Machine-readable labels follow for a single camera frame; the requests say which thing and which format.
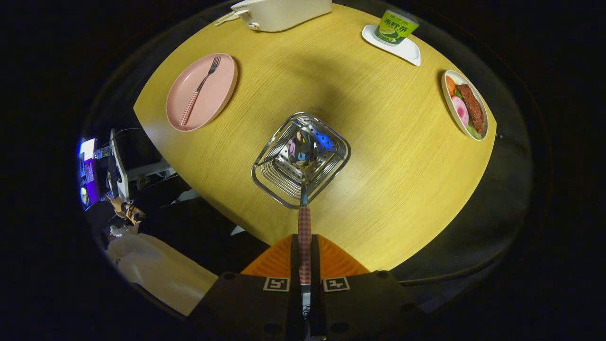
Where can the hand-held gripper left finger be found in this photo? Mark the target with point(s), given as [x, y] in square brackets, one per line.
[294, 255]

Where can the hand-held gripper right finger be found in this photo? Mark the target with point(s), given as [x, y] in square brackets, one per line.
[315, 255]

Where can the white crumpled cloth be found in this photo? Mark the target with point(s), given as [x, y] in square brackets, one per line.
[156, 270]

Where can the pink round plate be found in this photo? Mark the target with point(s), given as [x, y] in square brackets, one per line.
[213, 99]

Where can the white laptop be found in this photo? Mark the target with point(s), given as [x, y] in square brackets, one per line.
[124, 166]

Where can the cream plate of food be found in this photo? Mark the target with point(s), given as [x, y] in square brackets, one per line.
[447, 102]

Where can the pink round food slice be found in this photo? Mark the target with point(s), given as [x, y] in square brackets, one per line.
[460, 111]

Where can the brown meat piece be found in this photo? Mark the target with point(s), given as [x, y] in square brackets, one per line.
[472, 106]

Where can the orange carrot piece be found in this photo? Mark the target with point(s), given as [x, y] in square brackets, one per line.
[451, 86]

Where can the computer monitor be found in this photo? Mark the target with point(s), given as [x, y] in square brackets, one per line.
[89, 175]

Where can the white square coaster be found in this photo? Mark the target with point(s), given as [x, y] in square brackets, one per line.
[407, 51]

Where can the green label drink bottle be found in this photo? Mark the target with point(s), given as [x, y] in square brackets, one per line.
[395, 29]

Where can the white toaster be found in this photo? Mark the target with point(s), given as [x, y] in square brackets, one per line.
[289, 14]

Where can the white divided bean dish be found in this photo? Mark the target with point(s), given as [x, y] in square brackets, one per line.
[226, 19]

